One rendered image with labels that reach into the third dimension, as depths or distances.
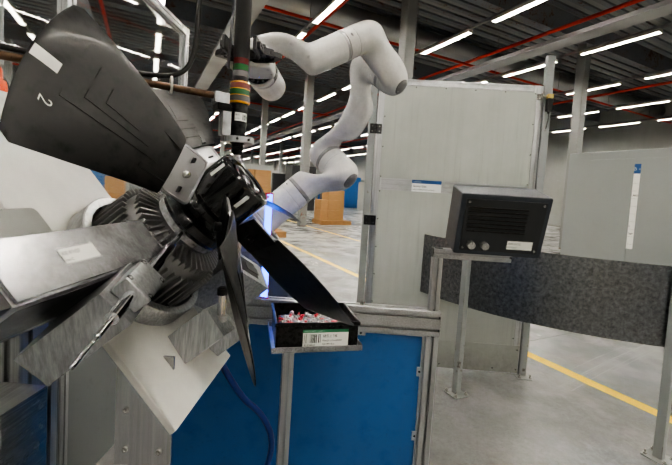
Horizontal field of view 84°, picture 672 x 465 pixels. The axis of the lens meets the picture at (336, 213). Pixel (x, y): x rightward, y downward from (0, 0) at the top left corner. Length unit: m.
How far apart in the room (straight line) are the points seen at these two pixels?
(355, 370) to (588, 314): 1.44
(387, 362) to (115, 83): 1.04
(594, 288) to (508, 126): 1.16
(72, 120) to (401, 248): 2.30
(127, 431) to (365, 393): 0.73
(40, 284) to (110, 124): 0.23
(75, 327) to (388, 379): 0.97
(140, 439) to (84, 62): 0.61
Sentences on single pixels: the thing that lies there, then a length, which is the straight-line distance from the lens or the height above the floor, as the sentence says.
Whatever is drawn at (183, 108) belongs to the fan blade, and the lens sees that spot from 0.91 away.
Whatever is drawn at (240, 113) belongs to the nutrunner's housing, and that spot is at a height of 1.36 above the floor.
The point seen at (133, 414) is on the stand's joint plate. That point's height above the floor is 0.80.
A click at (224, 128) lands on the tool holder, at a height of 1.32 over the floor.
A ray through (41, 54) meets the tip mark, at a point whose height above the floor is 1.35.
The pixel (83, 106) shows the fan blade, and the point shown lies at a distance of 0.58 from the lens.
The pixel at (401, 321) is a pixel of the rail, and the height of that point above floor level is 0.82.
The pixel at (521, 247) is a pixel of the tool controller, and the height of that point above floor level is 1.08.
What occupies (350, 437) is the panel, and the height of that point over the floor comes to 0.43.
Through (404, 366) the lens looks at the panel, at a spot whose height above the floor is 0.67.
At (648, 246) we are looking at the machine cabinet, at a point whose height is 0.72.
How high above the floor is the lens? 1.21
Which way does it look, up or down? 3 degrees down
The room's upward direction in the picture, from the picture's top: 4 degrees clockwise
